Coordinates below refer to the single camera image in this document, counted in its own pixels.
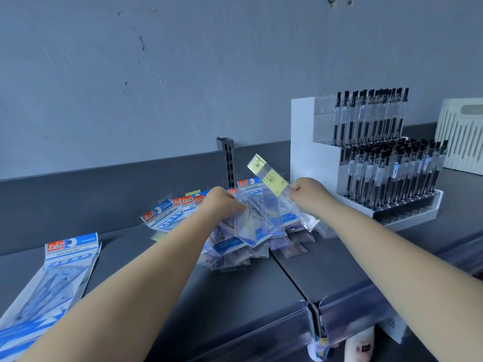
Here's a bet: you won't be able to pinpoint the person's left hand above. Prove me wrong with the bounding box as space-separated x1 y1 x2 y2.
195 186 247 231

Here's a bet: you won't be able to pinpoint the person's right hand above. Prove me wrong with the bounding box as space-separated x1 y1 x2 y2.
288 176 347 227

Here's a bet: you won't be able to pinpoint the pile of mixed packaged rulers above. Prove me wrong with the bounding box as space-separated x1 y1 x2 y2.
140 176 337 273

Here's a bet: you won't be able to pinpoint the clear straight ruler packet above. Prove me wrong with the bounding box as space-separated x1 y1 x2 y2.
247 153 320 233

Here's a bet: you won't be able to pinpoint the pile of blue set-square packets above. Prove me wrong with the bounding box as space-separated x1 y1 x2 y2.
0 232 103 362

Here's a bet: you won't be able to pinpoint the person's left forearm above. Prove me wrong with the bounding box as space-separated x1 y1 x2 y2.
19 211 223 362

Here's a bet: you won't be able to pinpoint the person's right forearm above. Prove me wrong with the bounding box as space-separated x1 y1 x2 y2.
324 207 483 362

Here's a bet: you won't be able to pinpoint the white tiered pen display stand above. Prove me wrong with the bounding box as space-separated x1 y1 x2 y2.
289 96 445 233

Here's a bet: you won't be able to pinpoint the rows of black gel pens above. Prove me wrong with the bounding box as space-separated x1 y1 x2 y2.
333 87 450 210

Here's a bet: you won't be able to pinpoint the grey shelf back panel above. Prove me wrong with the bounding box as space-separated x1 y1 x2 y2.
0 122 438 257

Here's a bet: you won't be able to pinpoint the small white box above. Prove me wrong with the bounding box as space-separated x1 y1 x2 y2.
378 316 409 345

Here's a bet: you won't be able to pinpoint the white slotted plastic basket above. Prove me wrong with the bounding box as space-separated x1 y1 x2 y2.
434 98 483 173

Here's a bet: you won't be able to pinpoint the grey slotted shelf post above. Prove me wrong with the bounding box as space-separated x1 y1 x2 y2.
215 137 236 189

